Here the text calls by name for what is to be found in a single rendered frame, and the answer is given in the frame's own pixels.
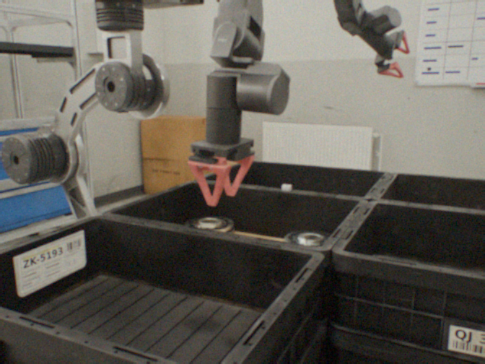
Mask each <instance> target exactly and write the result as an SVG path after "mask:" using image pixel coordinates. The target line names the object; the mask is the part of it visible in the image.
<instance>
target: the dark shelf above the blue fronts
mask: <svg viewBox="0 0 485 364"><path fill-rule="evenodd" d="M0 54H15V55H31V58H32V59H44V58H64V57H73V54H74V47H66V46H54V45H44V44H33V43H13V42H1V41H0Z"/></svg>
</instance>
